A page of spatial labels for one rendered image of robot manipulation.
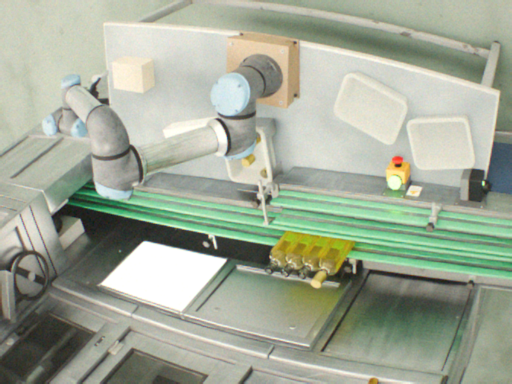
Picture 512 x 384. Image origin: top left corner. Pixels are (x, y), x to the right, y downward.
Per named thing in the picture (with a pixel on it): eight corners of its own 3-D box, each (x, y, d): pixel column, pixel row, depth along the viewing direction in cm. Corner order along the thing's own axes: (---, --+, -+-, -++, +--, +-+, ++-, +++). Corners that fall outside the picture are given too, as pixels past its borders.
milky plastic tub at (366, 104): (398, 136, 188) (392, 148, 182) (340, 104, 193) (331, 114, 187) (415, 95, 177) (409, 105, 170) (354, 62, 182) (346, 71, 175)
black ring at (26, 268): (49, 280, 224) (20, 308, 208) (32, 238, 213) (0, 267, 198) (56, 283, 221) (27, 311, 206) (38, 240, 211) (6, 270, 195)
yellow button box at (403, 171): (392, 177, 196) (386, 188, 190) (391, 158, 192) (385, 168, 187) (411, 180, 192) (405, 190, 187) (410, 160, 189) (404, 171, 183)
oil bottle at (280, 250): (297, 232, 211) (268, 267, 196) (295, 218, 209) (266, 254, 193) (312, 233, 209) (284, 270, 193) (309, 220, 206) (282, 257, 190)
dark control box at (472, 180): (464, 187, 182) (459, 200, 176) (464, 166, 178) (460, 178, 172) (484, 190, 178) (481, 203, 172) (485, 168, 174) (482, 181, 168)
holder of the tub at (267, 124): (244, 181, 229) (234, 192, 224) (232, 115, 216) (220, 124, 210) (286, 187, 221) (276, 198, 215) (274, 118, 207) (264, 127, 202)
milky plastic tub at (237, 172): (241, 170, 226) (229, 181, 220) (230, 115, 215) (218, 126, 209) (283, 174, 218) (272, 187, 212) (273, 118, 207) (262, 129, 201)
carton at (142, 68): (123, 55, 226) (112, 62, 220) (153, 59, 219) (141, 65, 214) (125, 81, 232) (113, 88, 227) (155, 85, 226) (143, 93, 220)
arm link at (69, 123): (75, 112, 180) (55, 108, 184) (78, 142, 185) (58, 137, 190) (90, 104, 186) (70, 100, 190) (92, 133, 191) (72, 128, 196)
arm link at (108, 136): (95, 123, 145) (52, 78, 179) (98, 160, 150) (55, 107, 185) (134, 111, 150) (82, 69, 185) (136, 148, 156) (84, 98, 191)
